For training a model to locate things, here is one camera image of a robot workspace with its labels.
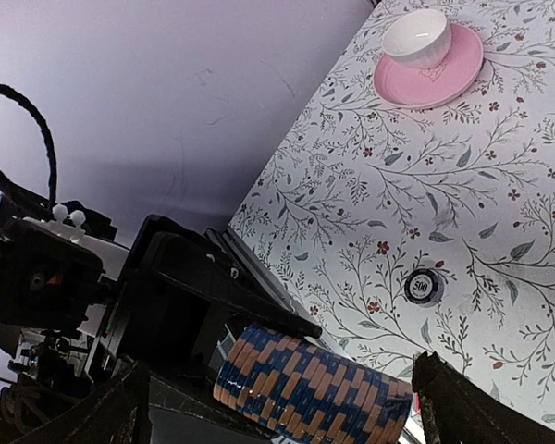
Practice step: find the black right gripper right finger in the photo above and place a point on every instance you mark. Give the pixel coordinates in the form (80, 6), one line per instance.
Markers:
(454, 410)

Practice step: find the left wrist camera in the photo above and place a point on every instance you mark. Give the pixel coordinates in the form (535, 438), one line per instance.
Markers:
(75, 222)

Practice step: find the floral table mat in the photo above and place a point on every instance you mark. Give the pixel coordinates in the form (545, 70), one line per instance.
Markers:
(360, 193)

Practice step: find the pink saucer plate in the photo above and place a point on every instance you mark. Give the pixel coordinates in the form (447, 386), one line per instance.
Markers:
(429, 88)

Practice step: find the grey orange chip stack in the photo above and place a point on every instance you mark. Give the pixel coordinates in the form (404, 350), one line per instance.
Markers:
(309, 394)

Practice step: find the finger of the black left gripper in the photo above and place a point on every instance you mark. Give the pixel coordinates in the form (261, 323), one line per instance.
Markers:
(203, 269)

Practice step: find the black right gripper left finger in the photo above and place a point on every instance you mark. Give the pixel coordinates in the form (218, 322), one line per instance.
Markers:
(116, 412)

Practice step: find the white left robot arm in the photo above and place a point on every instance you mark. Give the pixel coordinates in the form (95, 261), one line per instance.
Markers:
(166, 298)

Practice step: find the metal front rail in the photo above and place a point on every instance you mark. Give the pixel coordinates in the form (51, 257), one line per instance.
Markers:
(253, 267)

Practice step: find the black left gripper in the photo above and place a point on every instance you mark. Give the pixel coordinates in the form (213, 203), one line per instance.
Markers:
(45, 281)

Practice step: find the white ceramic bowl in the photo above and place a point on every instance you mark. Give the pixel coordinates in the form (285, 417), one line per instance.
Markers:
(420, 39)

